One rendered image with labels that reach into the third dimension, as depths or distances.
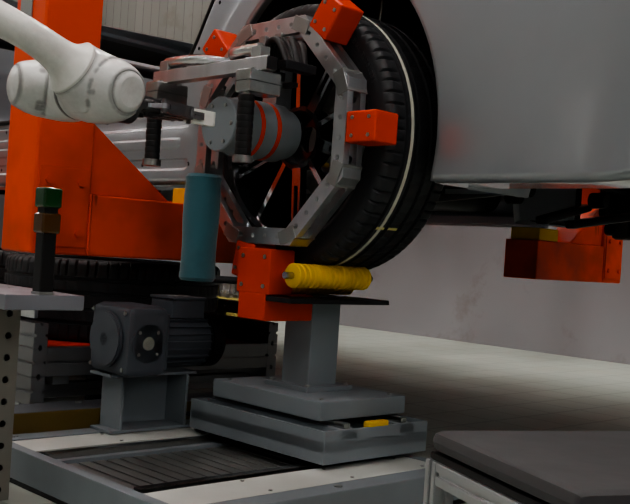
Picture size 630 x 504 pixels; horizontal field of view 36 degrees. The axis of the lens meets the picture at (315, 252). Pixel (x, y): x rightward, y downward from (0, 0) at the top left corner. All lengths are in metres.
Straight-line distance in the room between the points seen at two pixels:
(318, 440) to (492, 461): 1.07
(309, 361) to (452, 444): 1.18
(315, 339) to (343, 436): 0.30
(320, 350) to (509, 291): 4.53
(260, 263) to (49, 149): 0.61
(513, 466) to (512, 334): 5.75
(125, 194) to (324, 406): 0.82
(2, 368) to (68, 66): 0.76
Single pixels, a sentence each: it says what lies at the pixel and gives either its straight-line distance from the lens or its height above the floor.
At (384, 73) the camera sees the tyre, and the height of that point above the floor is 0.98.
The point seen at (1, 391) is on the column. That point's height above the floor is 0.23.
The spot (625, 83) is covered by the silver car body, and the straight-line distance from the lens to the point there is 1.98.
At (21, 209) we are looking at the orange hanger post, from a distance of 2.57.
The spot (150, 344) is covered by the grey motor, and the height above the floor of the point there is 0.31.
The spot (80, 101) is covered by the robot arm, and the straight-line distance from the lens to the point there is 1.69.
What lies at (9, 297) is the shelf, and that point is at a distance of 1.94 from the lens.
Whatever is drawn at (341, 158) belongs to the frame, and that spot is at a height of 0.78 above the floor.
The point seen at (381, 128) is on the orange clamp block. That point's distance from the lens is 2.14.
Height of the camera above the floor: 0.57
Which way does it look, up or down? level
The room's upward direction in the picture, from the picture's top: 4 degrees clockwise
